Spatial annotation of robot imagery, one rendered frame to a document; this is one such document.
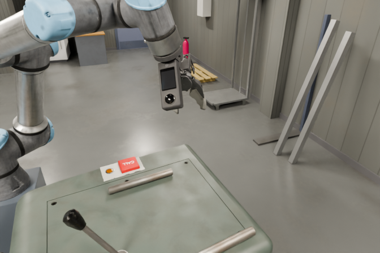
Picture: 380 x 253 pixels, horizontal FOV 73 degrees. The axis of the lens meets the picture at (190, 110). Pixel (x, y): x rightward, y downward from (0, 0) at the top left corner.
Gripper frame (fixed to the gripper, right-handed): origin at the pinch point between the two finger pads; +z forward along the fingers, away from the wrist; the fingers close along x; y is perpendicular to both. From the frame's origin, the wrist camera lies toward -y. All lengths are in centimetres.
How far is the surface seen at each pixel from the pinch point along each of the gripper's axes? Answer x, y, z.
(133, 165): 24.0, -5.7, 16.3
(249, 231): -11.9, -27.8, 15.6
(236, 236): -8.8, -29.4, 14.0
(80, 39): 348, 462, 197
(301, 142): -61, 116, 201
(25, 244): 40, -33, 2
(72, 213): 20.4, -30.4, -8.3
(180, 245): 4.3, -31.4, 12.1
